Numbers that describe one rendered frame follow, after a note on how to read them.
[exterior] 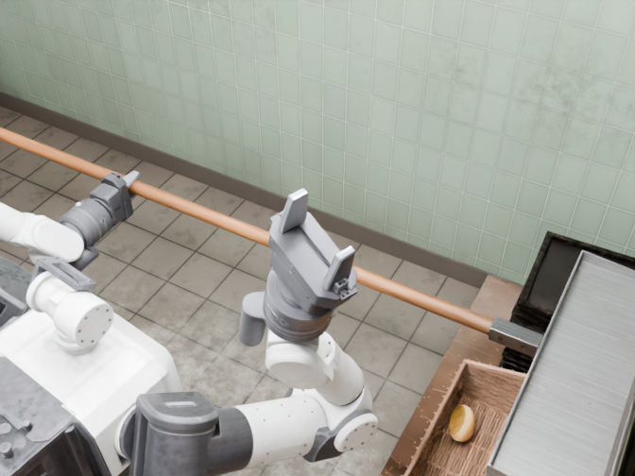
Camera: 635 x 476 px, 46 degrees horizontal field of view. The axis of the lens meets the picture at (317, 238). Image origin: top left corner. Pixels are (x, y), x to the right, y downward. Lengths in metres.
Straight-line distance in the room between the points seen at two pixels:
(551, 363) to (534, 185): 1.39
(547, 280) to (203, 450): 1.16
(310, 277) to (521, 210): 2.06
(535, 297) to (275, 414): 0.96
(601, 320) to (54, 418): 0.98
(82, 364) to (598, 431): 0.83
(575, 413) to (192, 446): 0.67
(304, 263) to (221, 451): 0.35
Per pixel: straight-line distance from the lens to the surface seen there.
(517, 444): 1.31
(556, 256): 2.03
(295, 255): 0.81
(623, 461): 1.03
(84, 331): 1.06
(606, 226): 2.77
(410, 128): 2.79
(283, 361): 0.95
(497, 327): 1.41
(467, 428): 1.95
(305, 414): 1.15
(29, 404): 1.12
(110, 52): 3.53
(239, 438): 1.07
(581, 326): 1.50
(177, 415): 1.02
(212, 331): 2.95
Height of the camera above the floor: 2.27
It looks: 44 degrees down
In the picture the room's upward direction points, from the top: straight up
